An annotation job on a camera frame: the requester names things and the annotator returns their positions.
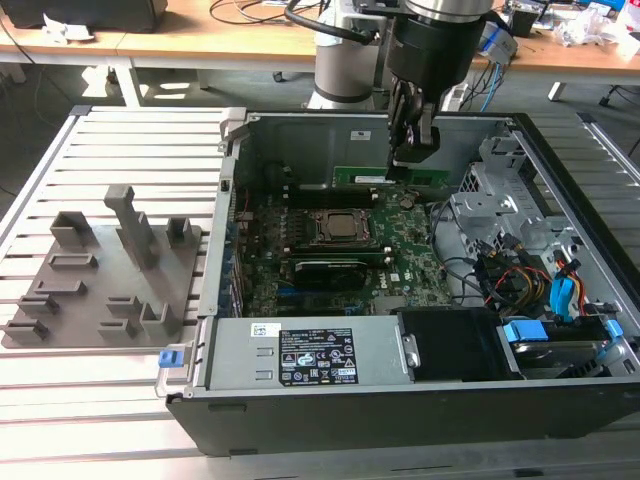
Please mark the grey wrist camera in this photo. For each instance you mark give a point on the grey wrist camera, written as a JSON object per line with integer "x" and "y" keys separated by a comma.
{"x": 500, "y": 42}

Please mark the grey parts rack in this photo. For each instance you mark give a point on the grey parts rack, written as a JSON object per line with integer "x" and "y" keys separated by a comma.
{"x": 120, "y": 320}

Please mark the black and grey PC case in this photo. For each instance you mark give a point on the black and grey PC case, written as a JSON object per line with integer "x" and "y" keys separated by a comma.
{"x": 350, "y": 425}

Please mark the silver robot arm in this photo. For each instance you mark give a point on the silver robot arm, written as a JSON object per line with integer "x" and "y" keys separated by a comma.
{"x": 340, "y": 65}

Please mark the wooden desk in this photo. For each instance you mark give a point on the wooden desk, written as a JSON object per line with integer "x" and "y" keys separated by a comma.
{"x": 225, "y": 45}

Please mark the blue case latch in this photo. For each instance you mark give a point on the blue case latch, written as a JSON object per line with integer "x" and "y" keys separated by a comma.
{"x": 169, "y": 360}

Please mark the green RAM stick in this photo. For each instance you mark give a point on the green RAM stick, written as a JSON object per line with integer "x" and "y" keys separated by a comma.
{"x": 360, "y": 177}
{"x": 340, "y": 253}

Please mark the silver coin battery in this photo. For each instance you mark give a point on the silver coin battery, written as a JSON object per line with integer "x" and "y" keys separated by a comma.
{"x": 406, "y": 201}

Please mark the large black box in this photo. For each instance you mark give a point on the large black box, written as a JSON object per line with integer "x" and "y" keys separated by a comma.
{"x": 100, "y": 15}

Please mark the black graphics card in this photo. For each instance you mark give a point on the black graphics card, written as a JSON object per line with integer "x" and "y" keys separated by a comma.
{"x": 330, "y": 275}

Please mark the CPU socket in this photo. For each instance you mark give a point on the CPU socket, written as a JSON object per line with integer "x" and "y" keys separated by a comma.
{"x": 367, "y": 240}

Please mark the white crumpled paper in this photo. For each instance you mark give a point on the white crumpled paper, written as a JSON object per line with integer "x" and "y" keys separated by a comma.
{"x": 65, "y": 30}

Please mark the grey power supply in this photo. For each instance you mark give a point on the grey power supply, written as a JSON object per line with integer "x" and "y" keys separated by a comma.
{"x": 240, "y": 360}

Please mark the hard disk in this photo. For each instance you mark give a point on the hard disk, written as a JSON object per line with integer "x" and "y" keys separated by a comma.
{"x": 540, "y": 352}

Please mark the black chair foot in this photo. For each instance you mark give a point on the black chair foot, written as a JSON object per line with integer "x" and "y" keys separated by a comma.
{"x": 610, "y": 95}

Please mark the RAM slot with black clips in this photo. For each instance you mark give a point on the RAM slot with black clips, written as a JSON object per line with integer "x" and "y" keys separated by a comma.
{"x": 345, "y": 193}
{"x": 345, "y": 203}

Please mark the blue disk carrier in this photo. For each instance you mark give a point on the blue disk carrier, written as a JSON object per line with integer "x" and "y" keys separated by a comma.
{"x": 525, "y": 332}

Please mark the black caster wheel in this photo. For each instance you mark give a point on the black caster wheel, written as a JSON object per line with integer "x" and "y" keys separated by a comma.
{"x": 278, "y": 77}

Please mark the silver CPU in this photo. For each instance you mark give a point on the silver CPU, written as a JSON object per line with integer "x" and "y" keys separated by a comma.
{"x": 341, "y": 225}

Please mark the RAM slot with white clips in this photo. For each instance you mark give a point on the RAM slot with white clips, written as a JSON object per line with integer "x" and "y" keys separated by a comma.
{"x": 310, "y": 189}
{"x": 345, "y": 198}

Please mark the blue expansion slot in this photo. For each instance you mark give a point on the blue expansion slot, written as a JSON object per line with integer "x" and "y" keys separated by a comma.
{"x": 285, "y": 291}

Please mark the grey metal drive cage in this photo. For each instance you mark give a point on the grey metal drive cage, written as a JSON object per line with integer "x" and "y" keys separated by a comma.
{"x": 490, "y": 210}

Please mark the small dark device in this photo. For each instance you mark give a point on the small dark device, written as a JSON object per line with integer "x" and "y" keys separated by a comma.
{"x": 530, "y": 20}

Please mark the green motherboard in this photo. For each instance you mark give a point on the green motherboard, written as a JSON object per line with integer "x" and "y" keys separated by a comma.
{"x": 400, "y": 235}

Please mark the black power supply label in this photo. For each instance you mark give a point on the black power supply label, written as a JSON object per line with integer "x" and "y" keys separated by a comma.
{"x": 315, "y": 357}

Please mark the white barcode sticker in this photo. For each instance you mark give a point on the white barcode sticker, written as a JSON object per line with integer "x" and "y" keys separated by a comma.
{"x": 264, "y": 330}

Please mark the white power strip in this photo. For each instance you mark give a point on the white power strip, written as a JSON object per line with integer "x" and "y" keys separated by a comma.
{"x": 454, "y": 99}

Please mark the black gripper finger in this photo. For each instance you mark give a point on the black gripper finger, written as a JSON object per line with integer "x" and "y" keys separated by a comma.
{"x": 402, "y": 115}
{"x": 427, "y": 135}

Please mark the small sticker on case wall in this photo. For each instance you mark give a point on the small sticker on case wall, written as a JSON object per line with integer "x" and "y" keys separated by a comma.
{"x": 359, "y": 136}

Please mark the clear plastic bag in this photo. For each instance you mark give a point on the clear plastic bag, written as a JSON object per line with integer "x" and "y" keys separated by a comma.
{"x": 585, "y": 25}

